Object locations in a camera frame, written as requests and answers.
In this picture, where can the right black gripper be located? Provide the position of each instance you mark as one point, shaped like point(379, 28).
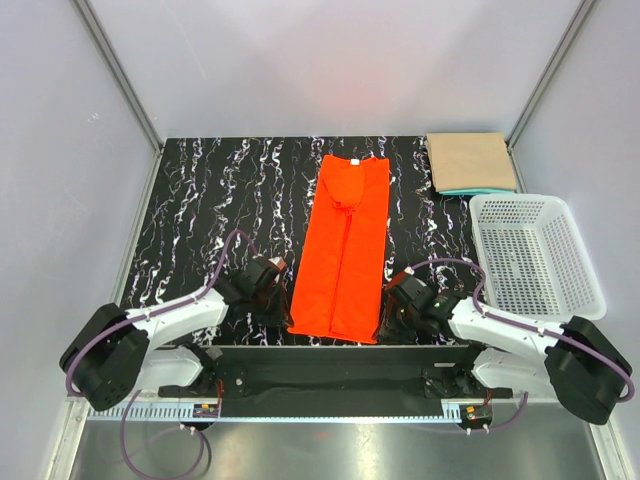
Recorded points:
point(389, 332)

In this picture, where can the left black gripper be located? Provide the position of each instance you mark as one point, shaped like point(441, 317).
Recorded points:
point(281, 316)

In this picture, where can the orange t shirt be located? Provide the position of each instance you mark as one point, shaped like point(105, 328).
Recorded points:
point(338, 287)

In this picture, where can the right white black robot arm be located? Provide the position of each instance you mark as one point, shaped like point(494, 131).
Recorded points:
point(571, 362)

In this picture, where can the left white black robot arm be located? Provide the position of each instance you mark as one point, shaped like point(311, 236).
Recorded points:
point(119, 352)

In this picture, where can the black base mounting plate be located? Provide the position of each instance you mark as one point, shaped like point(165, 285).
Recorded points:
point(338, 384)

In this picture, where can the white plastic basket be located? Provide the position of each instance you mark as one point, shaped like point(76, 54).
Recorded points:
point(534, 258)

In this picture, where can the folded brown t shirt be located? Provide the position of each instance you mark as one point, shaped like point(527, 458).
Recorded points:
point(470, 162)

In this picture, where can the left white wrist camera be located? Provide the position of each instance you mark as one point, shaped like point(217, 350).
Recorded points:
point(279, 263)

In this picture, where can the white slotted cable duct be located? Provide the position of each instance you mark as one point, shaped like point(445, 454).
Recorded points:
point(160, 412)

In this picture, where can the left aluminium frame post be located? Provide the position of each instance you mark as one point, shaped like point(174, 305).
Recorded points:
point(104, 46)

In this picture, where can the aluminium frame post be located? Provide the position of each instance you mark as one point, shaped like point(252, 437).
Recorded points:
point(104, 46)
point(568, 39)

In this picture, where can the right aluminium frame post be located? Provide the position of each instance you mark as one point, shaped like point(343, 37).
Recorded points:
point(568, 39)

